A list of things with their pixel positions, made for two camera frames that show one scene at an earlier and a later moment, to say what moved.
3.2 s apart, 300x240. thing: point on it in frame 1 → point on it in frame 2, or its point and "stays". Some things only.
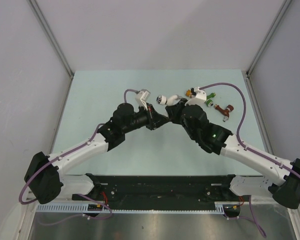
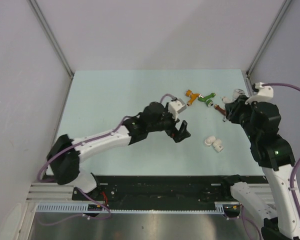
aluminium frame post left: [53, 40] stays
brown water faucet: [225, 112] stays
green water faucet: [208, 102] stays
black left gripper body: [147, 117] → [172, 132]
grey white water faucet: [163, 100] → [237, 92]
